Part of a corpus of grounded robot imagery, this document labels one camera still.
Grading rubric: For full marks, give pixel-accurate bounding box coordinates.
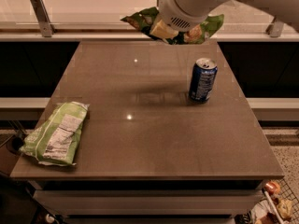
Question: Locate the right metal railing bracket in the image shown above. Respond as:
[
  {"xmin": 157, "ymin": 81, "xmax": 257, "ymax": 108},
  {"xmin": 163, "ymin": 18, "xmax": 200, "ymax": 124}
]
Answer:
[{"xmin": 266, "ymin": 17, "xmax": 284, "ymax": 38}]

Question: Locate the wire basket with snacks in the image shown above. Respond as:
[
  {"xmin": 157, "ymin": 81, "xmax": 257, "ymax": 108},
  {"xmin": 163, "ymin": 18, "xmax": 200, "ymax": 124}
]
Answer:
[{"xmin": 249, "ymin": 179, "xmax": 299, "ymax": 224}]

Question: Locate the blue soda can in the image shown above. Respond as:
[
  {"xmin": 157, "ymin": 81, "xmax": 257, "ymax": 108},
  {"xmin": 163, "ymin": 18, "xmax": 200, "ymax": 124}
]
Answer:
[{"xmin": 189, "ymin": 58, "xmax": 218, "ymax": 104}]

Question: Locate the light green chip bag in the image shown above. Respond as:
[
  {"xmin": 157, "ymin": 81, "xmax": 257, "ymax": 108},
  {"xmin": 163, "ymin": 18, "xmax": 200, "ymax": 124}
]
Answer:
[{"xmin": 19, "ymin": 102, "xmax": 89, "ymax": 166}]

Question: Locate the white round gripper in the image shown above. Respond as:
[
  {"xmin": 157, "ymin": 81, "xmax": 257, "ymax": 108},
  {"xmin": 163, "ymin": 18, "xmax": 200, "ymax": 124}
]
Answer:
[{"xmin": 149, "ymin": 0, "xmax": 228, "ymax": 39}]

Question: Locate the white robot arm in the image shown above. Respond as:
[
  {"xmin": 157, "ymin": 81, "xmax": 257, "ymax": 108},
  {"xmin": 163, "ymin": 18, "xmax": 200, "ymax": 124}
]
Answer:
[{"xmin": 158, "ymin": 0, "xmax": 299, "ymax": 32}]

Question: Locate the dark green chip bag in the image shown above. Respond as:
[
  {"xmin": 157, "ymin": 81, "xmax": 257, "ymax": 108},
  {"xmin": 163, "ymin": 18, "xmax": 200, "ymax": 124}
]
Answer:
[{"xmin": 121, "ymin": 7, "xmax": 224, "ymax": 45}]

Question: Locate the left metal railing bracket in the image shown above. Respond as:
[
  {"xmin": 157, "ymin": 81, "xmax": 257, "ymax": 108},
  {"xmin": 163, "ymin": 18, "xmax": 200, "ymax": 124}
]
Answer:
[{"xmin": 30, "ymin": 0, "xmax": 54, "ymax": 37}]

